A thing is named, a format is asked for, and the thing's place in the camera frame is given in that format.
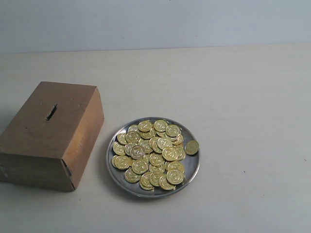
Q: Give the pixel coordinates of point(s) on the tarnished gold coin centre left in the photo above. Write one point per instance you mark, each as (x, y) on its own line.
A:
(137, 152)

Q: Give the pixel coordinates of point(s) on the gold coin top of pile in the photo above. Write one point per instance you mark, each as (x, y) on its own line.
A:
(145, 126)

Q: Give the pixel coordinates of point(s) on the gold coin left edge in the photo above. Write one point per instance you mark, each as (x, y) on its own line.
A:
(118, 148)

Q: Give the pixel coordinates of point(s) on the lone gold coin on rim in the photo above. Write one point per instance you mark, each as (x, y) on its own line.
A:
(192, 147)

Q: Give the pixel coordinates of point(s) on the brown cardboard slotted box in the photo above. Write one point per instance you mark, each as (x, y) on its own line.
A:
(49, 141)

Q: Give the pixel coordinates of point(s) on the gold coin front right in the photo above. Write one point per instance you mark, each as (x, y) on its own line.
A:
(175, 176)

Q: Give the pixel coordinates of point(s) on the round silver metal plate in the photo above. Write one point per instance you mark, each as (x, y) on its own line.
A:
(191, 164)

